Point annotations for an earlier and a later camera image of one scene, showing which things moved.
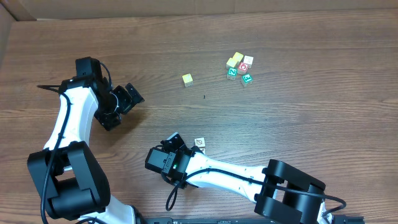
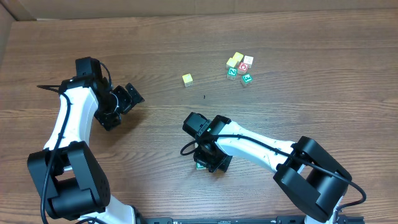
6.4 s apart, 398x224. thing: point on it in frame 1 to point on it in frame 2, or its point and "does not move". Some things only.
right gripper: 173,143 to 211,162
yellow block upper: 237,56 does not move
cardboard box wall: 12,11 does not move
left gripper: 125,98 does not move
